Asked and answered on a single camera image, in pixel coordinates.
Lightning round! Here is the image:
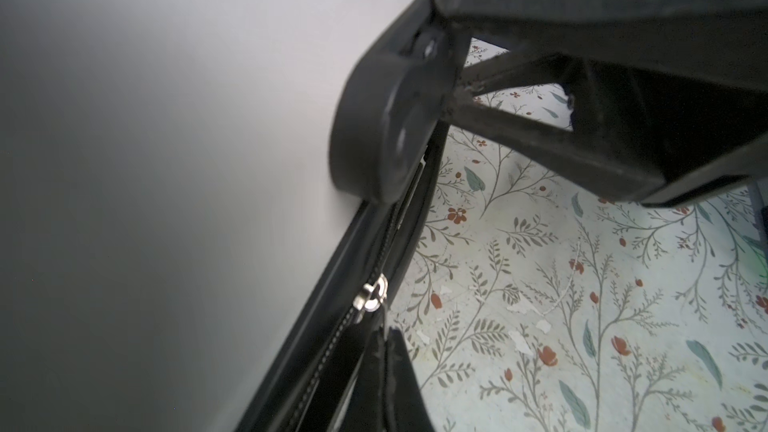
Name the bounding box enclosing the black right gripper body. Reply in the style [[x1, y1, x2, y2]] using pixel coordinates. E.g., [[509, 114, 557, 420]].
[[563, 61, 767, 207]]

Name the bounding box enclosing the white hard-shell suitcase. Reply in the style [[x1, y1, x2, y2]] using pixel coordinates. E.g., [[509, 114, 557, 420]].
[[1, 0, 413, 431]]

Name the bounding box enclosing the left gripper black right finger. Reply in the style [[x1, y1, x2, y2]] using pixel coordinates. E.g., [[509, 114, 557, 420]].
[[383, 328, 435, 432]]

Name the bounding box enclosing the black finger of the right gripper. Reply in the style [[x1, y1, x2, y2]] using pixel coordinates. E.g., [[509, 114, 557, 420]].
[[443, 91, 664, 201], [434, 0, 767, 92]]

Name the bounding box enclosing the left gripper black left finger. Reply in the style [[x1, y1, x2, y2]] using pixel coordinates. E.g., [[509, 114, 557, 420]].
[[339, 329, 386, 432]]

